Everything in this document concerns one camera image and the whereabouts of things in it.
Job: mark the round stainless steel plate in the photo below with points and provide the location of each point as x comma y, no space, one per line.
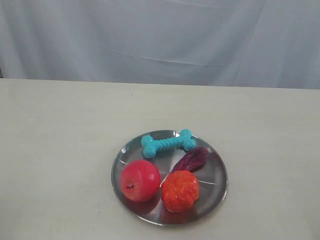
213,185

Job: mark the red apple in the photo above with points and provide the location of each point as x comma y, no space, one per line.
140,180

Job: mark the dark purple leaf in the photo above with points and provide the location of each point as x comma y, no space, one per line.
192,161

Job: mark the teal toy bone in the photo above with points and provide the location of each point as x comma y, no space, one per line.
151,146

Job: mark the light blue backdrop cloth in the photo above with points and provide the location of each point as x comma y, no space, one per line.
245,43

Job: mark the orange bumpy fruit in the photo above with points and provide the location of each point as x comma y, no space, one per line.
180,191

